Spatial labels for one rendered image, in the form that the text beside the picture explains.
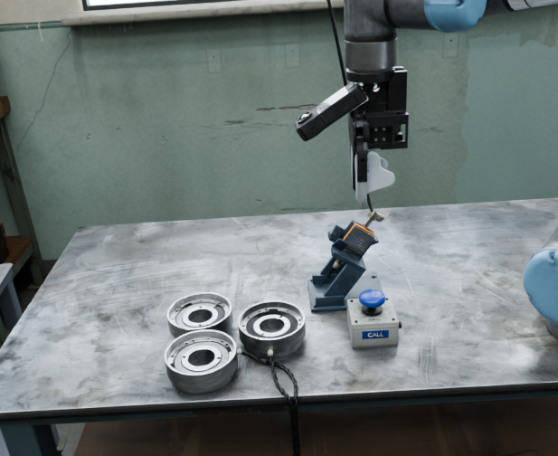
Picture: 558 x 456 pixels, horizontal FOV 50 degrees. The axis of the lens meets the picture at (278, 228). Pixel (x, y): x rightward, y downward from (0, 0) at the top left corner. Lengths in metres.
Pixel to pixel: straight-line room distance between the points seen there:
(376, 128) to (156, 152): 1.74
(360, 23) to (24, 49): 1.88
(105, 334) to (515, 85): 2.00
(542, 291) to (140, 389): 0.56
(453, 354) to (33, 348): 0.66
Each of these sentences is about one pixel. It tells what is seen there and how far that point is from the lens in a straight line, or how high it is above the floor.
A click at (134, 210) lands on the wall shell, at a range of 2.69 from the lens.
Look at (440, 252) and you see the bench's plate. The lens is 1.22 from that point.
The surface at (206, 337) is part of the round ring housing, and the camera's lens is 0.94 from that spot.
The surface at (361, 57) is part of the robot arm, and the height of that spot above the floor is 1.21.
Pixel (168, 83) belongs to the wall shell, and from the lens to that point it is 2.48.
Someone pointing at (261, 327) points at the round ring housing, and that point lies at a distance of 0.97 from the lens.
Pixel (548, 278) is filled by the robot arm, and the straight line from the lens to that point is 0.81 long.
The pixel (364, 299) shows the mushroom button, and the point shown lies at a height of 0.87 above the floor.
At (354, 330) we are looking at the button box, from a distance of 0.93.
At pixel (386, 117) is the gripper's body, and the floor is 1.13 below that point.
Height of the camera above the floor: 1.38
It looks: 26 degrees down
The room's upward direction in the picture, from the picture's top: 4 degrees counter-clockwise
